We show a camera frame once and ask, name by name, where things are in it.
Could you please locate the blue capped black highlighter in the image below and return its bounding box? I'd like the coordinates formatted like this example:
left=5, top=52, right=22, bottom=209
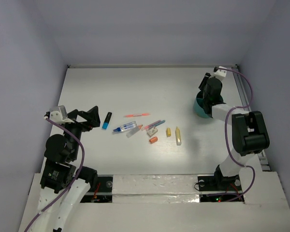
left=102, top=112, right=112, bottom=130

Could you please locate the pink orange thin pen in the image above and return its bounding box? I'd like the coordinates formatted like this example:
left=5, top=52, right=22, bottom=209
left=124, top=113, right=150, bottom=118

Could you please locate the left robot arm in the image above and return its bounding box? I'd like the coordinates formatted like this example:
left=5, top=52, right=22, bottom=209
left=26, top=105, right=101, bottom=232

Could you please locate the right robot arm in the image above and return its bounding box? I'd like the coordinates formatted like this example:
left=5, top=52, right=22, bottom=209
left=196, top=66, right=270, bottom=191

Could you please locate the teal round pen holder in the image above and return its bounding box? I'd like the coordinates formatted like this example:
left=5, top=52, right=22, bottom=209
left=193, top=91, right=225, bottom=118

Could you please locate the clear spray bottle blue cap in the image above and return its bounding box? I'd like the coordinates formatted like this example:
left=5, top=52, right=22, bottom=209
left=113, top=121, right=137, bottom=133

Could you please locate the clear uncapped orange highlighter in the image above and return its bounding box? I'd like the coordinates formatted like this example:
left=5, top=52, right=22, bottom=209
left=126, top=125, right=143, bottom=138

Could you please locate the clear uncapped yellow highlighter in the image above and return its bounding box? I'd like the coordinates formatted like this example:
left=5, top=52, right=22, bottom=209
left=175, top=127, right=182, bottom=145

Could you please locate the white eraser box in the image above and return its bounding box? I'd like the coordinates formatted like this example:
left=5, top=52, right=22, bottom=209
left=146, top=127, right=158, bottom=137

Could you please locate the yellow highlighter cap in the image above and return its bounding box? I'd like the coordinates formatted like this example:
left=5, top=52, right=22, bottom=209
left=166, top=128, right=172, bottom=137

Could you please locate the blue thin pen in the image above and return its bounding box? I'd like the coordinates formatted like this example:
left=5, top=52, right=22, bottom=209
left=148, top=120, right=165, bottom=129

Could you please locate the orange highlighter cap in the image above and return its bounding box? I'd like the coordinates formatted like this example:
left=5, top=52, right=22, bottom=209
left=149, top=136, right=158, bottom=144

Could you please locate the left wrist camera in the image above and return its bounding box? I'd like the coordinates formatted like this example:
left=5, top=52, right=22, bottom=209
left=44, top=105, right=74, bottom=125

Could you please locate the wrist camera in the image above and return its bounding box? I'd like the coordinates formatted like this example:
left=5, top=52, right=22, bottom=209
left=44, top=105, right=74, bottom=125
left=212, top=66, right=227, bottom=82

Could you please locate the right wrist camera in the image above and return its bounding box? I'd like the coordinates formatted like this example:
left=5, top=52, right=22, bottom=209
left=212, top=66, right=227, bottom=82

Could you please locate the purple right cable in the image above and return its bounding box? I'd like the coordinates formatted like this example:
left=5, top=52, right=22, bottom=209
left=206, top=68, right=256, bottom=203

